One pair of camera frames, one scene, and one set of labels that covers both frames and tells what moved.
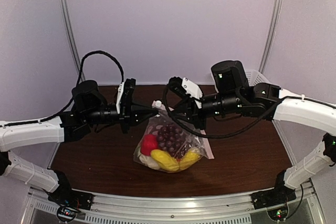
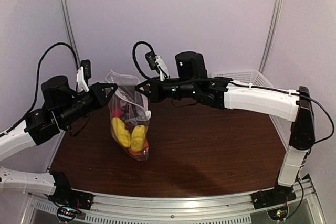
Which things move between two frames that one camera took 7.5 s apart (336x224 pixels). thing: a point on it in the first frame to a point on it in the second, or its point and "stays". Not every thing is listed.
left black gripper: [137, 114] to [98, 96]
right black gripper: [190, 108] to [155, 94]
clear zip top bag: [167, 145] to [129, 115]
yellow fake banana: [190, 157] to [138, 138]
